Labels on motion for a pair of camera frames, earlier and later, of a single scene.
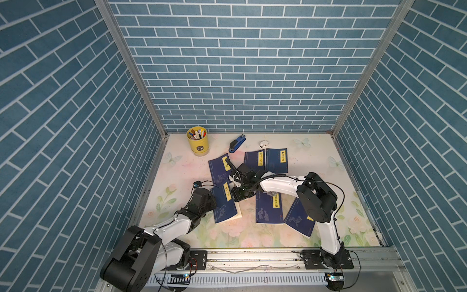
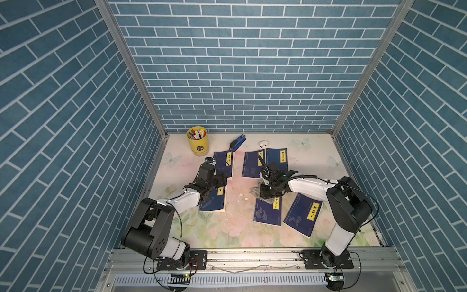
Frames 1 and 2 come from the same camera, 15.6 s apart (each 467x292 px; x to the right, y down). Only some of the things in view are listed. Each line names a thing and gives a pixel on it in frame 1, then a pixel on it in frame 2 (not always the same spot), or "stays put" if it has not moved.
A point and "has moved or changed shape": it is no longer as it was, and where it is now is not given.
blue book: x=225 y=207 has moved or changed shape
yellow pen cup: x=197 y=137 stays put
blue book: x=276 y=160 stays put
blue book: x=268 y=208 stays put
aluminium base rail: x=377 y=259 stays put
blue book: x=220 y=170 has moved or changed shape
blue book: x=255 y=160 stays put
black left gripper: x=213 y=204 to x=221 y=179
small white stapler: x=264 y=143 stays put
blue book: x=298 y=220 stays put
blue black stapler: x=235 y=145 stays put
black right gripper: x=237 y=198 to x=264 y=194
